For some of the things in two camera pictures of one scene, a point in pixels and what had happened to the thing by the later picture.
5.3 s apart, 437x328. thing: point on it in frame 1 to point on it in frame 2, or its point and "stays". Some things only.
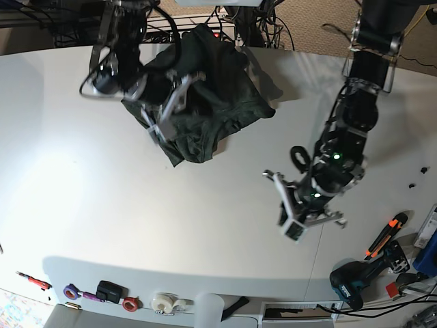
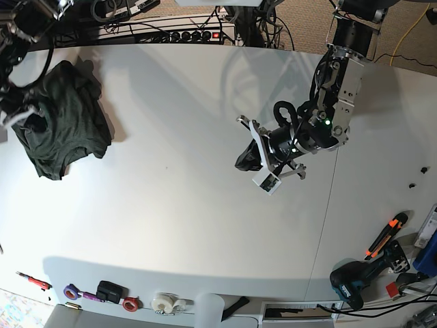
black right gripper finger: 336,216 to 300,171
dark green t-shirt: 194,91 to 73,117
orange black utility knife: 389,230 stays
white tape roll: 168,303 stays
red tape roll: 130,303 stays
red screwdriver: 35,282 stays
